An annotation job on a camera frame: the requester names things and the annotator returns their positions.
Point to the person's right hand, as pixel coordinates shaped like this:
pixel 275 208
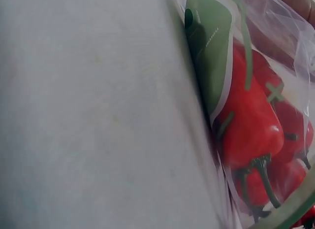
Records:
pixel 301 3

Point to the person's right fingers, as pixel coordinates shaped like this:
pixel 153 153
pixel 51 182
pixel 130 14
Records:
pixel 301 3

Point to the clear green-printed plastic bag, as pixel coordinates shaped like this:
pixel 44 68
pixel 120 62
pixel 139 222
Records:
pixel 211 42

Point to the large red bell pepper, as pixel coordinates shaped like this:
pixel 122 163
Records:
pixel 246 115

